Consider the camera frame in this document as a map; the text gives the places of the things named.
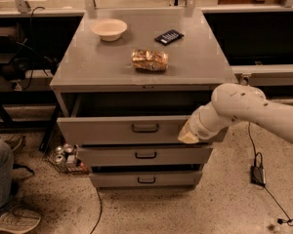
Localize crinkled gold snack bag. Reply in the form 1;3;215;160
131;49;169;72

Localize grey sneaker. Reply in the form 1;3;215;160
0;207;41;234

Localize black calculator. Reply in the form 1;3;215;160
154;29;184;46

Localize dark machine on left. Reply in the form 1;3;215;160
0;24;59;91

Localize tray of metal cans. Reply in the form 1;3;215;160
48;143;89;175

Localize grey metal drawer cabinet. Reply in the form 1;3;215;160
51;8;235;188

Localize person leg in jeans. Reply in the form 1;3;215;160
0;139;14;216

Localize white paper bowl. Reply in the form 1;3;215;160
91;19;127;42

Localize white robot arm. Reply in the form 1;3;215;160
178;83;293;144

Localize grey top drawer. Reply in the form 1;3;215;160
57;93;229;147

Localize grey drawer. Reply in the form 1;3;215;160
57;93;229;147
77;144;213;167
90;171;202;188

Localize black cable under cabinet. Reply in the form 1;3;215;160
89;188;104;234

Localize grey bottom drawer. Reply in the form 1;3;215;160
90;171;202;188

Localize grey middle drawer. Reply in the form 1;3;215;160
77;144;213;167

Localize black floor cable right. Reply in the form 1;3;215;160
247;121;293;227

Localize black power adapter on floor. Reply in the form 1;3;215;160
250;166;266;187

